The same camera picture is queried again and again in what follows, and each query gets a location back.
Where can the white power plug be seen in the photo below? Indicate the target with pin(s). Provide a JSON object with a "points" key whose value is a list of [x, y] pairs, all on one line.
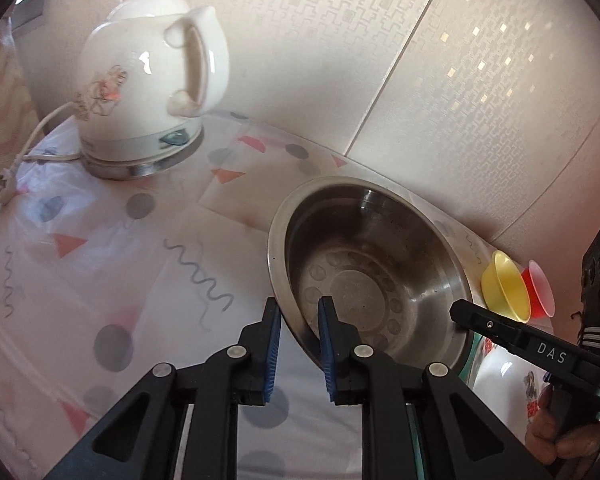
{"points": [[2, 187]]}

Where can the red plastic cup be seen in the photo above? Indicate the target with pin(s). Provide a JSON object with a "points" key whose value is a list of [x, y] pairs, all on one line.
{"points": [[540, 290]]}

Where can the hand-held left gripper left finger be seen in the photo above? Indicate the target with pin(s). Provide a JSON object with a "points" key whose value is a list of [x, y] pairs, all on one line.
{"points": [[272, 355]]}

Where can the white printed enamel bowl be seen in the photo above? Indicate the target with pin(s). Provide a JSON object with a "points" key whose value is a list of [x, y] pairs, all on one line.
{"points": [[505, 375]]}

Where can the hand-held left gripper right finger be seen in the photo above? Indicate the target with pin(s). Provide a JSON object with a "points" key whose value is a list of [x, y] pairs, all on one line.
{"points": [[326, 350]]}

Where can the white ceramic electric kettle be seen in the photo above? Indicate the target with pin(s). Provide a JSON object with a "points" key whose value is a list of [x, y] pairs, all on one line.
{"points": [[130, 85]]}

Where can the white patterned tablecloth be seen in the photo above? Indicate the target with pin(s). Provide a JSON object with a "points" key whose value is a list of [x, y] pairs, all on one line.
{"points": [[130, 260]]}

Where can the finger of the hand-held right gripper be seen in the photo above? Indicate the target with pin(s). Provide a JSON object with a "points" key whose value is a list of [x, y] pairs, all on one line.
{"points": [[550, 350]]}

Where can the stainless steel bowl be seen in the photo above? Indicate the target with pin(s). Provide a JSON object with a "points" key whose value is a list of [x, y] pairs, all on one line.
{"points": [[380, 270]]}

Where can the person's right hand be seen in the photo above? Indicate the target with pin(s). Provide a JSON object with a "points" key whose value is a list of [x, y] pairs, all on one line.
{"points": [[542, 435]]}

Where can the silver kettle base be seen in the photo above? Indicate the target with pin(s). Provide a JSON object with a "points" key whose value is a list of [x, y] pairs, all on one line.
{"points": [[125, 171]]}

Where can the yellow plastic cup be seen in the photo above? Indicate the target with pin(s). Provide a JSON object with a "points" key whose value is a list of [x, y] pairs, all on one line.
{"points": [[505, 285]]}

